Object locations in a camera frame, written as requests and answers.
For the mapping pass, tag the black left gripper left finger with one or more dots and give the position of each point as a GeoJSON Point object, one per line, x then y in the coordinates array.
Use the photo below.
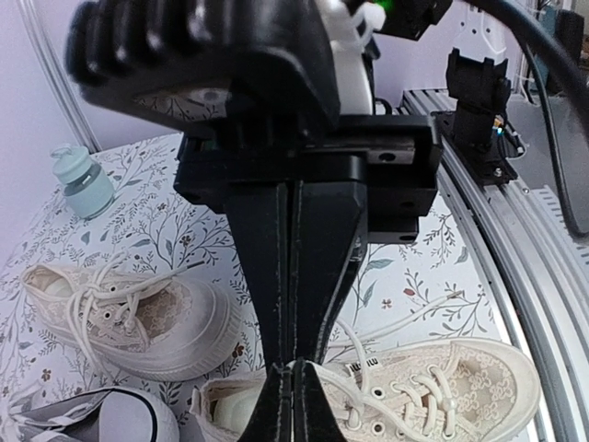
{"type": "Point", "coordinates": [271, 419]}

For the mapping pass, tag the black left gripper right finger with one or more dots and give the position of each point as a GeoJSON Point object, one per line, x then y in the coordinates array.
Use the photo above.
{"type": "Point", "coordinates": [314, 420]}

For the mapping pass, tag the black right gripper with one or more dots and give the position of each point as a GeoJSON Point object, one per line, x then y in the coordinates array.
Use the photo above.
{"type": "Point", "coordinates": [396, 156]}

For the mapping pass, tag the beige sneaker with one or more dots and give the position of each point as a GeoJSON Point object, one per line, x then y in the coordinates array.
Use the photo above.
{"type": "Point", "coordinates": [163, 327]}
{"type": "Point", "coordinates": [458, 389]}

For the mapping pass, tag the grey sneaker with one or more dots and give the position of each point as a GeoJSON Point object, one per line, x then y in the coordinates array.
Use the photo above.
{"type": "Point", "coordinates": [107, 414]}

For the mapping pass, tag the floral patterned table mat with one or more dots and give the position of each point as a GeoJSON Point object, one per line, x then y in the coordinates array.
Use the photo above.
{"type": "Point", "coordinates": [159, 231]}

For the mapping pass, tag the aluminium front rail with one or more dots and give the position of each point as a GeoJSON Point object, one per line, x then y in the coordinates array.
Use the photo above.
{"type": "Point", "coordinates": [536, 273]}

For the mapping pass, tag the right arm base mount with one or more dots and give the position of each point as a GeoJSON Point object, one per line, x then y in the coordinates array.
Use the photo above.
{"type": "Point", "coordinates": [481, 91]}

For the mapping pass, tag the right aluminium frame post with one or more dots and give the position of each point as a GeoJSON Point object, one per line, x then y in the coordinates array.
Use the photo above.
{"type": "Point", "coordinates": [56, 76]}

